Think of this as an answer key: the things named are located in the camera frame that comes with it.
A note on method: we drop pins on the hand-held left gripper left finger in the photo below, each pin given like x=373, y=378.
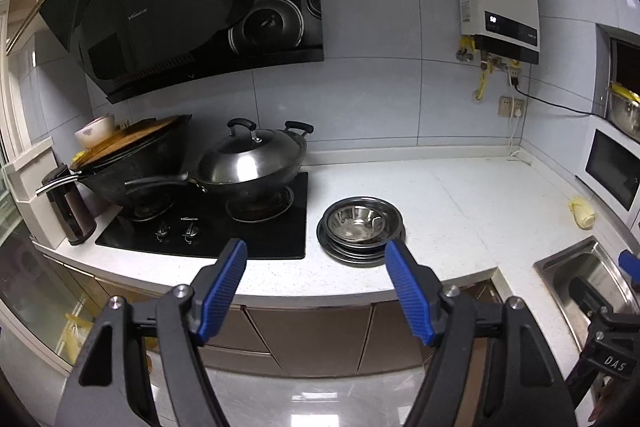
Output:
x=222, y=292

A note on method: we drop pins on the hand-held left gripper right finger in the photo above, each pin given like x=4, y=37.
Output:
x=407, y=292

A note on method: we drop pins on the white microwave oven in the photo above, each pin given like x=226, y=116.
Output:
x=612, y=167

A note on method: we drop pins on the black gas cooktop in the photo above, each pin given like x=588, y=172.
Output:
x=280, y=232

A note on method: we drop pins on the stainless steel sink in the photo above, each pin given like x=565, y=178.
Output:
x=565, y=267

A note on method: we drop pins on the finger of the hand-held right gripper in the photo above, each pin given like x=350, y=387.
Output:
x=631, y=264
x=587, y=297

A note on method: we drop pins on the wooden wok lid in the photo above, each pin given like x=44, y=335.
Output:
x=135, y=134

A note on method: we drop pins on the steel pot in wall niche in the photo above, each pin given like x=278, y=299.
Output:
x=624, y=109

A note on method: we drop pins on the yellow sponge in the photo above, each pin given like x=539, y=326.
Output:
x=581, y=213

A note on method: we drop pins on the white wall outlet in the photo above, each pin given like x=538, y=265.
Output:
x=511, y=107

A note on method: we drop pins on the black range hood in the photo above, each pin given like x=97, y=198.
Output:
x=175, y=7

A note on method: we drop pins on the cooktop knob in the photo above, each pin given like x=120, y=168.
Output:
x=191, y=234
x=162, y=233

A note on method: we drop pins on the small stainless steel bowl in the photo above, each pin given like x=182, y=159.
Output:
x=352, y=222

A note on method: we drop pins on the brown lower cabinets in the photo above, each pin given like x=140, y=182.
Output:
x=310, y=337

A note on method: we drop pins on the brass gas valve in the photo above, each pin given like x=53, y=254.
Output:
x=465, y=48

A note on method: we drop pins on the yellow plastic bag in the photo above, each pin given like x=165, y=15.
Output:
x=75, y=339

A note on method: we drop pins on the stainless steel deep plate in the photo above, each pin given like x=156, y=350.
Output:
x=350, y=257

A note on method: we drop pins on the white patterned bowl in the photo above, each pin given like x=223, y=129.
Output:
x=95, y=133

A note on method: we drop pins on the large stainless steel bowl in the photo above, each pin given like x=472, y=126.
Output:
x=395, y=214

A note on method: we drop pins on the steel wok lid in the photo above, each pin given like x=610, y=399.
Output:
x=245, y=159

